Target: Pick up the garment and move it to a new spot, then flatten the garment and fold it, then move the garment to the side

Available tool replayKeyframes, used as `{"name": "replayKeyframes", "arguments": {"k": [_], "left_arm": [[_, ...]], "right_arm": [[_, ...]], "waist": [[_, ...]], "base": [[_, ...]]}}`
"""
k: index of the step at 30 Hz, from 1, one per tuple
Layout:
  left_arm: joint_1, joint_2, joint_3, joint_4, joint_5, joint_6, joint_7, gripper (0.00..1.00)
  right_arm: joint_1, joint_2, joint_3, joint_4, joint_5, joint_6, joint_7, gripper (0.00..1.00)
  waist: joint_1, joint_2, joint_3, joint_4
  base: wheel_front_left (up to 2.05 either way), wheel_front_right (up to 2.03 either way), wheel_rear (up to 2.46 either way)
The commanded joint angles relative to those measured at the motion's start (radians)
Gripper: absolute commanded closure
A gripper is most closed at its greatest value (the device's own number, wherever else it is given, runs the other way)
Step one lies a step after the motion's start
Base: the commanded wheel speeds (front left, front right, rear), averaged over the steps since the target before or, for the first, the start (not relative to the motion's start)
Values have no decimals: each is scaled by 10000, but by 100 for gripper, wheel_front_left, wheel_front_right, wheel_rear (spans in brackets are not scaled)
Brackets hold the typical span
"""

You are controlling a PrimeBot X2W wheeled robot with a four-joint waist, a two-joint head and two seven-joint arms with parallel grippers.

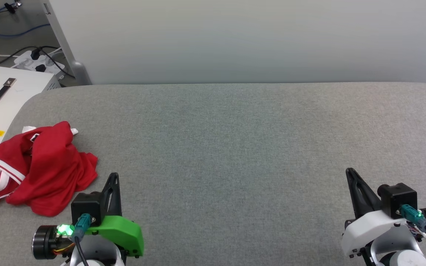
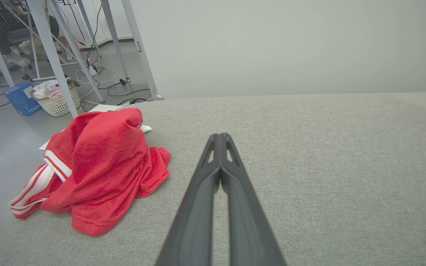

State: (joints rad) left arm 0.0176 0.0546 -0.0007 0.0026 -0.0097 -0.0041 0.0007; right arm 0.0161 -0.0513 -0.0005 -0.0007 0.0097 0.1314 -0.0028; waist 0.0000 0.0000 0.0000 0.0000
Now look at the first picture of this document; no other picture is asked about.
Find red white basketball jersey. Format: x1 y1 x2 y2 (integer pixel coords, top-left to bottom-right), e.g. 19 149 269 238
0 121 99 217

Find grey metal frame post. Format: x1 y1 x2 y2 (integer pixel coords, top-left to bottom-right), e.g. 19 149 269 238
40 0 92 86

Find black clamp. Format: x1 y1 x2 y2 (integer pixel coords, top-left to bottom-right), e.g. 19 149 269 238
4 0 23 14

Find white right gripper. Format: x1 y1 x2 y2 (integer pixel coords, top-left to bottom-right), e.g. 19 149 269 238
341 168 426 258

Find white power strip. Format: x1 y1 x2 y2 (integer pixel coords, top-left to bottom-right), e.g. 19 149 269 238
13 50 66 75

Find black right cable teal plug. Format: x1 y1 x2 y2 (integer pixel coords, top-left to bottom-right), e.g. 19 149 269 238
399 204 426 257

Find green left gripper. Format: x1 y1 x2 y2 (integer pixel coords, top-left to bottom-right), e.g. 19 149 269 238
32 173 144 260

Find white equipment case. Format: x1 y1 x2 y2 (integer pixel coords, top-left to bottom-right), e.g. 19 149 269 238
0 65 62 167

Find black power cable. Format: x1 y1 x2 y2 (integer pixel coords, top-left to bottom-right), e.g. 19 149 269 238
0 45 76 79

